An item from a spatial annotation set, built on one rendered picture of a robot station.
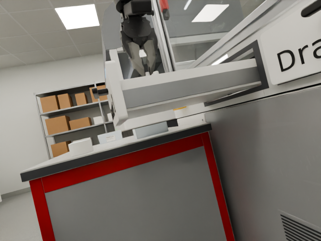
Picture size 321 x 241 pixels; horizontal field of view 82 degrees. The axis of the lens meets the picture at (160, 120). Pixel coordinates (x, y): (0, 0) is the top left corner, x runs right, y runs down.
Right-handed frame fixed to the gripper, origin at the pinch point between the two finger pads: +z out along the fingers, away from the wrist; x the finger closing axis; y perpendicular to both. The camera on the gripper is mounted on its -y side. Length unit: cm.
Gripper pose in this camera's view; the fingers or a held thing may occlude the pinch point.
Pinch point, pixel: (146, 71)
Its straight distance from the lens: 49.9
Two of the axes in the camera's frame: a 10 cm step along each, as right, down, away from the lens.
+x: -9.3, 2.3, -2.8
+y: -2.7, 0.7, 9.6
